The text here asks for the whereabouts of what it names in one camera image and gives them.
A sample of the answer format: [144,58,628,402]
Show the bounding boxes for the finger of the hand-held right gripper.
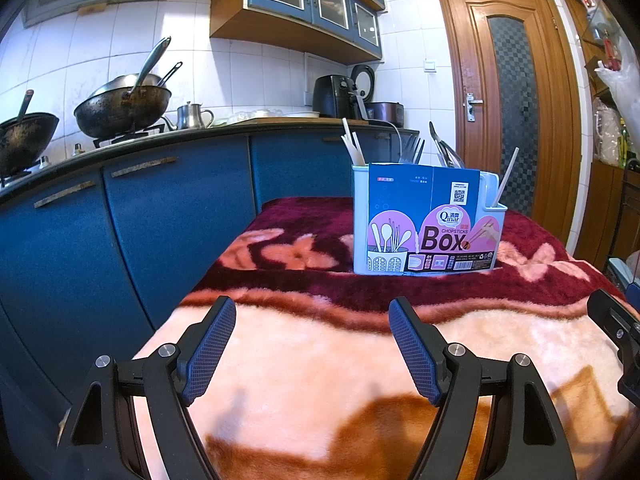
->
[586,289,640,349]

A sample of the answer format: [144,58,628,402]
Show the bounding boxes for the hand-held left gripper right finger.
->
[388,297,578,480]

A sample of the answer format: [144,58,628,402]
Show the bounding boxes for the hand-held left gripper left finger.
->
[57,296,237,480]

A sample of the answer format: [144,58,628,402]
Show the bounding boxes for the light blue utensil holder box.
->
[351,162,509,276]

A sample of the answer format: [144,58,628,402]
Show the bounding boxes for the white-handled knife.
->
[492,147,521,209]

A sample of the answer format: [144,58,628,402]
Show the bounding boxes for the light blue plastic container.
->
[607,257,640,293]

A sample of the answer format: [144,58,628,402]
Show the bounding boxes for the red and pink printed blanket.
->
[132,196,640,480]

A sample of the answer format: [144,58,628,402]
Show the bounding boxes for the blue base cabinets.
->
[0,127,421,480]

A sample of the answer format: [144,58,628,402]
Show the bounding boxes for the wooden door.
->
[435,0,583,246]

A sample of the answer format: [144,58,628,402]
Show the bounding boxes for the white plastic bag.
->
[595,57,640,146]

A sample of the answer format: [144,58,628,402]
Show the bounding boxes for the gas stove grate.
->
[92,124,168,149]

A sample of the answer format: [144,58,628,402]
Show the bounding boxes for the steel teapot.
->
[162,101,215,131]

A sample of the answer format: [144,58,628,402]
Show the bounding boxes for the wooden cutting board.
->
[210,116,321,129]

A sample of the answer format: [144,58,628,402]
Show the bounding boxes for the brown slow cooker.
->
[365,101,405,128]

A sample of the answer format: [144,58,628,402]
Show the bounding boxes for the white dishes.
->
[227,107,321,121]

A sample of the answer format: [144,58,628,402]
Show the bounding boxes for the large black wok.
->
[73,85,172,140]

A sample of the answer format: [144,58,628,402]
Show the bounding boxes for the black air fryer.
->
[312,74,368,121]

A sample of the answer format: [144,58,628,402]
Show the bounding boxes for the black rice cooker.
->
[350,64,378,121]

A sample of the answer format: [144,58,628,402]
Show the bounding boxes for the small black wok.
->
[0,112,60,176]

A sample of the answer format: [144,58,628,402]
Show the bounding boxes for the steel basin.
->
[87,74,171,106]

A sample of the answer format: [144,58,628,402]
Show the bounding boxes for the white power cable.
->
[370,120,402,150]

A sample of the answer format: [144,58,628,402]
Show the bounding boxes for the metal door handle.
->
[462,94,484,122]

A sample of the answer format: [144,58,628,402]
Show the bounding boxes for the thin-handled spatula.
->
[155,61,183,88]

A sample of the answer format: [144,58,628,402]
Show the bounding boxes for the wooden wall shelf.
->
[560,0,640,96]

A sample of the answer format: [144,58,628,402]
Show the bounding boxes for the long-handled ladle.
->
[129,36,172,101]

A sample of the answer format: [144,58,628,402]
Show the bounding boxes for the blue glass-door wall cabinet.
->
[210,0,386,66]

